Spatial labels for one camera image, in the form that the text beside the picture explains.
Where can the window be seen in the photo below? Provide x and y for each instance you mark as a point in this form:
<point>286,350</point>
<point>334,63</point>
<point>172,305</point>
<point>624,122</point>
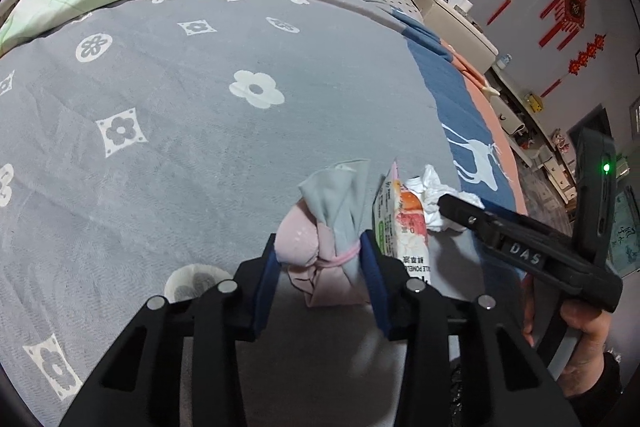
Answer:
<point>635,109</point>

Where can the pink figurine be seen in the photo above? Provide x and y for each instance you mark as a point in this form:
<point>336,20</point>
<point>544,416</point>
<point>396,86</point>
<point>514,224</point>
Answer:
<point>557,139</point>

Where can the white tissue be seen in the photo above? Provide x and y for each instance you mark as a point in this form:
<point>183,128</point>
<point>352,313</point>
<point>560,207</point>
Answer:
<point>430,187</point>

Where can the person's right forearm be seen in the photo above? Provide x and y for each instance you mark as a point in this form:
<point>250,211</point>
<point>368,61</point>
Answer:
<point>600,382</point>

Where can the yellow box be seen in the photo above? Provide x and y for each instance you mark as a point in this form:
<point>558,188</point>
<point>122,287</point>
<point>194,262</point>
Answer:
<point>535,102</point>

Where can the orange white snack packet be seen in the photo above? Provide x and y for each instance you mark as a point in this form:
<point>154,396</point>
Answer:
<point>405,227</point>

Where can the small clear bottle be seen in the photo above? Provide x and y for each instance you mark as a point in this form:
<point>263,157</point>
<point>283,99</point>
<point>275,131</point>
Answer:
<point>505,59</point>

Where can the person's right hand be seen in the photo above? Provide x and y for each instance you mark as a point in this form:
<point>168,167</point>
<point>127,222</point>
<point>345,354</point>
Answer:
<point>590,337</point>

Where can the cream nightstand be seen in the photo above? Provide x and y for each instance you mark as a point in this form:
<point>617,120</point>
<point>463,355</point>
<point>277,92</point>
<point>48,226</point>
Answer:
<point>450,17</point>

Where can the white tissue box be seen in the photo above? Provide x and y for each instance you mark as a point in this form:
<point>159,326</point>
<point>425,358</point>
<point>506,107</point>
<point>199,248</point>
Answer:
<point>462,4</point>

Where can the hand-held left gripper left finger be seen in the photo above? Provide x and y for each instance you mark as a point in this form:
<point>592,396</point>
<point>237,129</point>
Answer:
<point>265,287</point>

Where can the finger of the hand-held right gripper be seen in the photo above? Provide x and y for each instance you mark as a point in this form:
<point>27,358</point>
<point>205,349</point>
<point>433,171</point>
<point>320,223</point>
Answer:
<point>465,217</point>

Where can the flat screen television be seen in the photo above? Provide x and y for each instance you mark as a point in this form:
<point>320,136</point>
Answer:
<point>592,117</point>

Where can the black plastic bag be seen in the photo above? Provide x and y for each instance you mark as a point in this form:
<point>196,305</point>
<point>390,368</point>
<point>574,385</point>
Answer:
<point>457,387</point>

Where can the pink grey cloth bundle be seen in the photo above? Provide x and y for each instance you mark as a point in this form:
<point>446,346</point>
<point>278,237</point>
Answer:
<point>325,227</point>

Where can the red square tasselled ornament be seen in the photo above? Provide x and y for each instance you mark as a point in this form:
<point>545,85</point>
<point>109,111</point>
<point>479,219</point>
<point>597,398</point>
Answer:
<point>567,9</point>

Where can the cream tv cabinet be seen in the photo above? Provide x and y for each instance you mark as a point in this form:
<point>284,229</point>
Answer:
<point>515,122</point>

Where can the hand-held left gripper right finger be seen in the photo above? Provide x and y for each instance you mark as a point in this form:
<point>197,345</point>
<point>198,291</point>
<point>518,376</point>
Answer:
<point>375,287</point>

